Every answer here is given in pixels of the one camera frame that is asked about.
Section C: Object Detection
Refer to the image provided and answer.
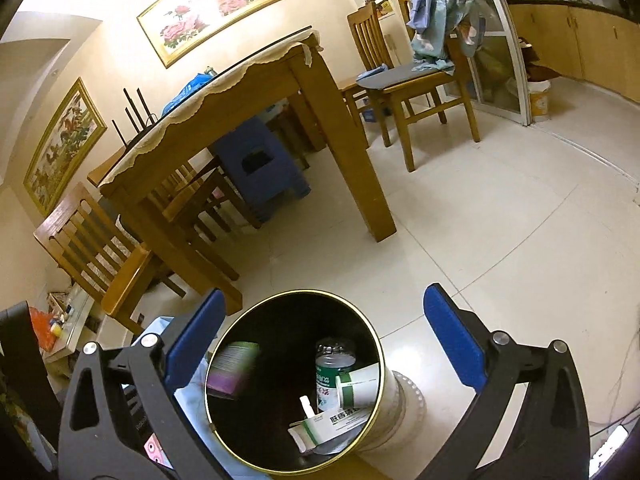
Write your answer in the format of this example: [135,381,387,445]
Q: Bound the black router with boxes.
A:
[112,87,153,148]

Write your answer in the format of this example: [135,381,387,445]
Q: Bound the framed flower painting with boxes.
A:
[136,0,286,69]

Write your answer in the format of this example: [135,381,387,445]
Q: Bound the gold-rimmed round trash can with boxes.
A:
[205,290,426,475]

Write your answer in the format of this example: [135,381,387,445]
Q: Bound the wooden slatted chair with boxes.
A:
[340,2,396,148]
[357,0,481,173]
[34,182,188,336]
[150,160,263,246]

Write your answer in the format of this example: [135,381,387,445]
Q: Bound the clear green-label water bottle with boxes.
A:
[315,337,357,408]

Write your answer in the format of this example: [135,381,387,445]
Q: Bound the white green medicine box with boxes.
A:
[288,405,373,453]

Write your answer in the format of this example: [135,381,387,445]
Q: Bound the low glass side table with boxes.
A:
[42,280,101,376]

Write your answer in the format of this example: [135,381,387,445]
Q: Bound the pale blue floral clothes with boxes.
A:
[406,0,486,73]

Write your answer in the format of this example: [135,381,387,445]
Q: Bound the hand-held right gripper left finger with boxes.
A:
[59,288,226,480]

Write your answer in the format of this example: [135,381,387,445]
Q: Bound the white yellow bucket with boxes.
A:
[527,79,552,122]

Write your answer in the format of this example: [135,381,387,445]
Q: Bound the long gold-framed painting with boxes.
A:
[22,77,108,218]

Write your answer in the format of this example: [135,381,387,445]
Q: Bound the orange plastic bag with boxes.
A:
[27,307,61,353]

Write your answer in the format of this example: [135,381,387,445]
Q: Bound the blue cartoon pig mat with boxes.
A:
[130,315,251,480]

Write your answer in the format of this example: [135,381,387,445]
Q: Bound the white power strip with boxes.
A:
[590,422,631,478]

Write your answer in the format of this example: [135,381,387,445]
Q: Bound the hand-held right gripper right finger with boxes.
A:
[420,284,591,480]

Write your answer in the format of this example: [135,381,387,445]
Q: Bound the wooden kitchen cabinets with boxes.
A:
[507,2,640,106]

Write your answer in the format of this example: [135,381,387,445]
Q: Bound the blue plastic stool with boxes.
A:
[210,115,311,223]

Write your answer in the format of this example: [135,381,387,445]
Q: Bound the wooden dining table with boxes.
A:
[87,30,398,316]

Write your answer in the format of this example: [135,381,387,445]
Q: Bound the sliding glass door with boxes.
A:
[400,0,532,126]

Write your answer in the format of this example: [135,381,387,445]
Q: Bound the cream lace tablecloth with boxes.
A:
[97,30,321,186]

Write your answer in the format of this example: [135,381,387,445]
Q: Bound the blue plastic bag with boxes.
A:
[161,74,213,117]

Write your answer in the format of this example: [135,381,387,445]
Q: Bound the grey seat cushion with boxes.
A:
[356,62,453,92]

